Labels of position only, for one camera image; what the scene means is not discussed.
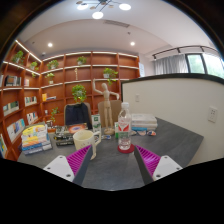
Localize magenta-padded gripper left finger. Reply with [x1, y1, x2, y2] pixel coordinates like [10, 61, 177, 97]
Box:
[43, 144, 94, 187]

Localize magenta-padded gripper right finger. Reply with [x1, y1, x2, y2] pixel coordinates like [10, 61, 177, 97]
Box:
[133, 144, 184, 185]

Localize clear plastic water bottle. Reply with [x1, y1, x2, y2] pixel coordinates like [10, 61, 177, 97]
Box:
[117, 101, 133, 151]

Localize colourful paperback book stack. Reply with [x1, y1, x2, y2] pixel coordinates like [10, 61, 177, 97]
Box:
[20, 122, 53, 156]

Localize cream mug with red print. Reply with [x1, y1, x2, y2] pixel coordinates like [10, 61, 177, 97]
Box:
[72, 129, 102, 160]

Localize flat round red coaster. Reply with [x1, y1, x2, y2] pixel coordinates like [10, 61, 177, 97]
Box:
[117, 143, 136, 154]

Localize white box stack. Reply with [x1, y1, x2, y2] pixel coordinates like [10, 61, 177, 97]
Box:
[130, 113, 158, 132]

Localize chair with dark jacket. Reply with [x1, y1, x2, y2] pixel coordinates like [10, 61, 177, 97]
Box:
[64, 102, 93, 129]

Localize tall green white carton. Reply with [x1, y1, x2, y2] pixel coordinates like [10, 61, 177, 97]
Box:
[91, 114, 102, 134]

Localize wooden artist mannequin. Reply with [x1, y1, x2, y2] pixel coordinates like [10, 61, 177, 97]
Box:
[92, 78, 120, 136]

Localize wooden bookshelf unit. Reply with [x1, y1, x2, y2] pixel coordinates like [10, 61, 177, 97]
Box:
[0, 39, 141, 161]

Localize grey curtain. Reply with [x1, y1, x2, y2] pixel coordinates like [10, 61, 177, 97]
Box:
[153, 54, 189, 76]

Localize window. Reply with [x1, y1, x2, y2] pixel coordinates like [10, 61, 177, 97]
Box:
[185, 52, 224, 79]

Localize ceiling air vent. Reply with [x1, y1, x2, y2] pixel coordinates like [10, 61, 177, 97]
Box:
[103, 19, 130, 28]

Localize white wall socket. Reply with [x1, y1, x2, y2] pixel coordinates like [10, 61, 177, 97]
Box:
[207, 105, 219, 124]

